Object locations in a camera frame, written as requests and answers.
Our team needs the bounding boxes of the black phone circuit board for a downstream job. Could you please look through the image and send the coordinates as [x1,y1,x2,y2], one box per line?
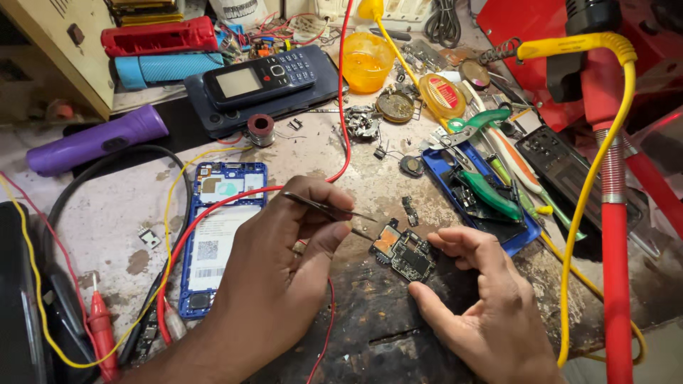
[369,217,438,284]

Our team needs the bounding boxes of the light blue flashlight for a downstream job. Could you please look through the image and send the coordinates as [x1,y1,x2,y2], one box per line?
[114,52,225,91]

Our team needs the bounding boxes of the round brown lid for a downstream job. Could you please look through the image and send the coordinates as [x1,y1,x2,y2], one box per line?
[458,59,491,91]

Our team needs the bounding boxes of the beige metal box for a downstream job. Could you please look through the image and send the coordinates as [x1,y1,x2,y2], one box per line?
[0,0,116,121]

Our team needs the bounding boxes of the dark blue smartphone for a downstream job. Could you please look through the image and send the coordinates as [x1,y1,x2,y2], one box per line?
[184,44,349,140]

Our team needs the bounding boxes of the white plastic jar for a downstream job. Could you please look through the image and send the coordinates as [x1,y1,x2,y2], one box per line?
[208,0,271,31]

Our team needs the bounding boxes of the stack of gold batteries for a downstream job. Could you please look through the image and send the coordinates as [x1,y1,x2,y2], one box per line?
[106,0,185,28]

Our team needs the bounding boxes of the small transistor component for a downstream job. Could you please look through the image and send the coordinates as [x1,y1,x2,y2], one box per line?
[137,226,162,250]

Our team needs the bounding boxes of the black hot air handle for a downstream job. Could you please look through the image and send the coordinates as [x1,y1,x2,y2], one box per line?
[546,0,623,105]

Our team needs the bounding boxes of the small black connector part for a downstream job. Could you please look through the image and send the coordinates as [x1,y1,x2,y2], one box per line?
[401,195,420,228]

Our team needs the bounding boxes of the orange plastic cup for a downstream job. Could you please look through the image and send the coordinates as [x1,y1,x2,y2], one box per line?
[341,31,397,96]

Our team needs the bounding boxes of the black keypad frame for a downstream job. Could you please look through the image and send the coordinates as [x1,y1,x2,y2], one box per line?
[514,125,644,233]

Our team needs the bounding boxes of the thick red wire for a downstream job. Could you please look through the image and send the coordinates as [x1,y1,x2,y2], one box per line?
[156,0,356,384]

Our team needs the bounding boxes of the black cable bundle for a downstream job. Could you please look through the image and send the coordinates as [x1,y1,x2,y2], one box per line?
[424,0,463,49]

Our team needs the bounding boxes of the blue phone cover tray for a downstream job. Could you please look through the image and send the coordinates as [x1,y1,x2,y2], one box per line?
[421,141,543,258]

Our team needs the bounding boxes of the green screwdriver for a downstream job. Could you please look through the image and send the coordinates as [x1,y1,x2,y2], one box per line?
[485,154,588,242]

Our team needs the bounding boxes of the red hot air hose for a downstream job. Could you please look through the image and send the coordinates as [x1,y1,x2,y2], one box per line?
[580,50,637,384]

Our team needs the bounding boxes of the person's left hand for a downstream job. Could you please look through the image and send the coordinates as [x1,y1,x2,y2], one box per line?
[210,176,356,369]

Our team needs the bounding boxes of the solder wire spool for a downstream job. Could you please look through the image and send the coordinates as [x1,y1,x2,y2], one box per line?
[246,113,277,148]

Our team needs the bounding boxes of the white power strip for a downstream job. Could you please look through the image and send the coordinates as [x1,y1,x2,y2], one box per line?
[314,0,433,33]

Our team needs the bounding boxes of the heap of wired circuit parts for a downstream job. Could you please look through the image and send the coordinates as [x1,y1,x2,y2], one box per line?
[218,13,343,60]

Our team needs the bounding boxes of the clear red probe tip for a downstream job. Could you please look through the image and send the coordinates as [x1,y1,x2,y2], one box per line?
[162,298,188,342]

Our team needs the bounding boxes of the red flashlight casing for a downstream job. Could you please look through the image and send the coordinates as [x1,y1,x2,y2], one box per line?
[100,15,220,58]

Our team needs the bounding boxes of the black metal tweezers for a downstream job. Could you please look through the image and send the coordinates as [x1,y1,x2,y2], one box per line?
[281,191,378,242]

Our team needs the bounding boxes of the yellow red solder paste tin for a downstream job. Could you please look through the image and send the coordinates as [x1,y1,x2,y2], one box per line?
[418,73,467,120]

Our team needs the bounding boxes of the thick black cable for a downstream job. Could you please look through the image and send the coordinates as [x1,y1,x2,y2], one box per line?
[42,144,193,366]

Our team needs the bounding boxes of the green handled cutting pliers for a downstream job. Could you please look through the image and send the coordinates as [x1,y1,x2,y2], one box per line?
[426,109,527,223]

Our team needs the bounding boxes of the grey circuit board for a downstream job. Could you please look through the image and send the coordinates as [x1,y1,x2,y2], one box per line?
[399,39,449,73]

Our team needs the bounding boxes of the person's right hand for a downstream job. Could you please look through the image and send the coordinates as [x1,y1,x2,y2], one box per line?
[408,226,565,384]

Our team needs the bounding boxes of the red multimeter probe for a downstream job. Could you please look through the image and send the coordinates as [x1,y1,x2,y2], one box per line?
[87,272,120,383]

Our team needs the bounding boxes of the red hot air station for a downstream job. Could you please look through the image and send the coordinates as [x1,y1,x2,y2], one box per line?
[476,0,683,134]

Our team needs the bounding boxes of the opened blue smartphone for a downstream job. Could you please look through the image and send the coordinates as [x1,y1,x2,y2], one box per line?
[178,161,269,320]

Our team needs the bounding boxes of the black device case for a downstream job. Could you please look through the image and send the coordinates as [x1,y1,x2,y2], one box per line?
[0,201,98,384]

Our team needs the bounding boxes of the black keypad phone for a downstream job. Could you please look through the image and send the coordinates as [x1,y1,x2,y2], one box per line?
[202,50,319,112]

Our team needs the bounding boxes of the small charging port board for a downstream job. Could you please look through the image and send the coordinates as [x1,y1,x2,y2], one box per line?
[132,308,161,364]

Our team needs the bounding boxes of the purple flashlight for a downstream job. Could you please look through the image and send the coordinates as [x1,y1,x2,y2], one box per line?
[26,105,170,178]

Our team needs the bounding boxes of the thin yellow wire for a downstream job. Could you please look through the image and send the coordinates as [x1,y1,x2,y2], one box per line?
[0,145,255,370]

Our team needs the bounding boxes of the yellow soldering iron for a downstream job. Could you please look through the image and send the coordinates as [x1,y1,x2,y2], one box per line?
[477,31,639,68]

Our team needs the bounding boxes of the orange white toothbrush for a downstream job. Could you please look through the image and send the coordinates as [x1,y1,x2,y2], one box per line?
[461,79,543,196]

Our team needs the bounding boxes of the heap of metal phone parts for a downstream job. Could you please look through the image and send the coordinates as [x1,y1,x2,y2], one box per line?
[344,105,383,143]

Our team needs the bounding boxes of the thin red wire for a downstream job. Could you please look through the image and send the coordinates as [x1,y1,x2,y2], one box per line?
[0,172,92,323]

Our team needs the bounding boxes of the small round speaker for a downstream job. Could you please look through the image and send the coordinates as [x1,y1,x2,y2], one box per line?
[399,155,425,179]

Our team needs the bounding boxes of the round open flux tin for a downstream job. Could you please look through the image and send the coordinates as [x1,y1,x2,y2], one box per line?
[376,89,416,125]

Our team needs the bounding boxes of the black screwdriver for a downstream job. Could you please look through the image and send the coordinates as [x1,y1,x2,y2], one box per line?
[367,27,413,43]

